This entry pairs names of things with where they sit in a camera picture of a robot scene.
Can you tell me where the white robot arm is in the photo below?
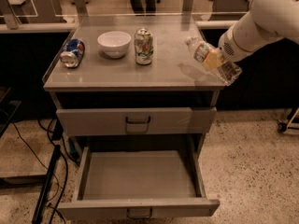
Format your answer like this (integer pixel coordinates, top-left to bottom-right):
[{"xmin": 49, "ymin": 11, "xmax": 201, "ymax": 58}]
[{"xmin": 203, "ymin": 0, "xmax": 299, "ymax": 71}]

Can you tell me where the blue pepsi can lying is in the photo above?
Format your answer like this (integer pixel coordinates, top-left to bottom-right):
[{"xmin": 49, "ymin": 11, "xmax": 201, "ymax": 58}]
[{"xmin": 60, "ymin": 38, "xmax": 85, "ymax": 68}]

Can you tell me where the black floor cable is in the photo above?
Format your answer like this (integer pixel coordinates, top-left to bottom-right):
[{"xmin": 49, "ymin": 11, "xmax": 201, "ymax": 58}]
[{"xmin": 12, "ymin": 117, "xmax": 81, "ymax": 224}]

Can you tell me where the wheeled cart base right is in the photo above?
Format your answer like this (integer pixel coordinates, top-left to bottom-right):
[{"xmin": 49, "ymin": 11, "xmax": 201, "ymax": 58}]
[{"xmin": 278, "ymin": 107, "xmax": 299, "ymax": 133}]

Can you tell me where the green white soda can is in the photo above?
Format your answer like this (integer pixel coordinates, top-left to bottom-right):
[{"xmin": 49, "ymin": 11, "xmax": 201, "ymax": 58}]
[{"xmin": 134, "ymin": 28, "xmax": 153, "ymax": 65}]

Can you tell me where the grey drawer cabinet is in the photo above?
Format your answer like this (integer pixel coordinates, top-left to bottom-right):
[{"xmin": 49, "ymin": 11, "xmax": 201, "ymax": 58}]
[{"xmin": 42, "ymin": 14, "xmax": 227, "ymax": 151}]

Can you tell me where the grey top drawer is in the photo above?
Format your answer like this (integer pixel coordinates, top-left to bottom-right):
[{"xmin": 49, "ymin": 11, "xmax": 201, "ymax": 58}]
[{"xmin": 57, "ymin": 107, "xmax": 216, "ymax": 136}]

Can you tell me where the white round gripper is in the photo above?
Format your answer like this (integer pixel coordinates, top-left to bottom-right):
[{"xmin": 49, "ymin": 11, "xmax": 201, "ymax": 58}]
[{"xmin": 203, "ymin": 12, "xmax": 281, "ymax": 71}]

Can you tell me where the black bar on floor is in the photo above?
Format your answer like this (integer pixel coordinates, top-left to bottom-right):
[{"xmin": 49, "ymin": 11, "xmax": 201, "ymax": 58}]
[{"xmin": 32, "ymin": 146, "xmax": 60, "ymax": 224}]

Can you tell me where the white ceramic bowl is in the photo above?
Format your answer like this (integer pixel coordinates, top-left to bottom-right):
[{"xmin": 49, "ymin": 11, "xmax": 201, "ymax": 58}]
[{"xmin": 97, "ymin": 31, "xmax": 132, "ymax": 59}]

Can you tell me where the grey background desk right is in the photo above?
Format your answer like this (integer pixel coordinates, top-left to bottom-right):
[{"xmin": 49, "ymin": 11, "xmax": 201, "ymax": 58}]
[{"xmin": 210, "ymin": 0, "xmax": 249, "ymax": 21}]

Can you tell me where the dark shelf at left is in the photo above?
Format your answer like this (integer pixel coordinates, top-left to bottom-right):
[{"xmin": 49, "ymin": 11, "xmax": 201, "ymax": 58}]
[{"xmin": 0, "ymin": 87, "xmax": 21, "ymax": 137}]

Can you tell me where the clear plastic water bottle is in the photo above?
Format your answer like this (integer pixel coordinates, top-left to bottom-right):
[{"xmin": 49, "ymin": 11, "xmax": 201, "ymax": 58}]
[{"xmin": 185, "ymin": 36, "xmax": 243, "ymax": 87}]

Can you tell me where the grey open middle drawer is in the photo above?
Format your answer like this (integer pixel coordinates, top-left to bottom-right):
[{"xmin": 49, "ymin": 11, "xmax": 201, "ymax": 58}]
[{"xmin": 59, "ymin": 147, "xmax": 220, "ymax": 220}]

